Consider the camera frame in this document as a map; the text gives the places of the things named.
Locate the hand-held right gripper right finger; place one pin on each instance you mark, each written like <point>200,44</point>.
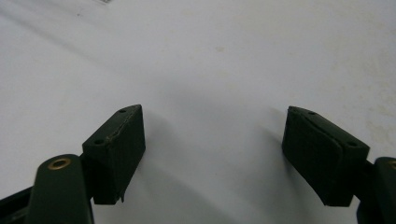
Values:
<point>320,155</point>

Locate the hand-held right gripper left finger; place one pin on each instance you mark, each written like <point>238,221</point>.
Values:
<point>116,155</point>

